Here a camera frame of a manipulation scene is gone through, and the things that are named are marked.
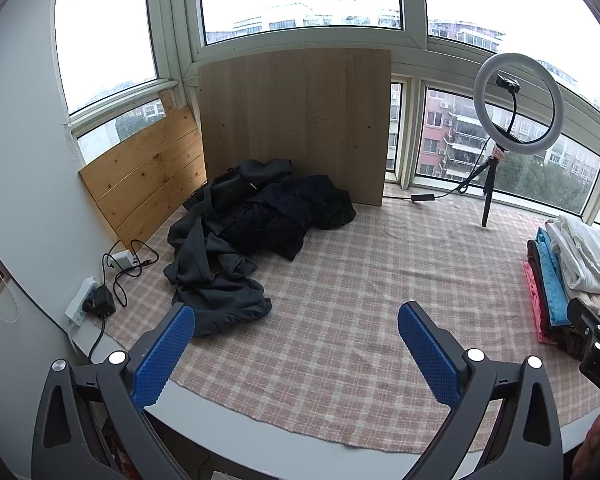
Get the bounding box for white charger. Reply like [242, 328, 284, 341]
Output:
[111, 250, 140, 271]

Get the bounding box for black adapter cable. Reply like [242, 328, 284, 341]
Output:
[87, 315, 106, 363]

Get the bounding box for stack of folded clothes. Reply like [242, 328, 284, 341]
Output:
[522, 214, 600, 356]

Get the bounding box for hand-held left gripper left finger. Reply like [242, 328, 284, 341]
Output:
[17, 303, 196, 480]

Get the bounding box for white ring light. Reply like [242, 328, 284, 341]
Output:
[472, 51, 565, 157]

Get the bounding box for dark grey garment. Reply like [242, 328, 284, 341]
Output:
[162, 180, 273, 338]

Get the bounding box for black garment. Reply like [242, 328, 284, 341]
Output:
[207, 159, 293, 211]

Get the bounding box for black tripod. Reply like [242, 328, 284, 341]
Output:
[460, 145, 508, 228]

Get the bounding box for ring light cable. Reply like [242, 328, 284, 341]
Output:
[397, 157, 486, 203]

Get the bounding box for light wooden board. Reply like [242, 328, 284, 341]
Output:
[197, 47, 393, 208]

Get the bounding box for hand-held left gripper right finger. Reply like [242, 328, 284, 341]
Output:
[397, 301, 563, 480]

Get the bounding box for black charger cable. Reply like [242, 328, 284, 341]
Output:
[102, 239, 160, 307]

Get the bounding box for pine wood panel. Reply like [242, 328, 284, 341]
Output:
[78, 89, 208, 251]

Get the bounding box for white power strip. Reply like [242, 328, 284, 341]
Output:
[64, 276, 98, 326]

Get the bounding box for pink plaid blanket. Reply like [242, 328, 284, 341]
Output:
[100, 187, 600, 453]

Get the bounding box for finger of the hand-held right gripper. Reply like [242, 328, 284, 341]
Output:
[566, 299, 600, 341]

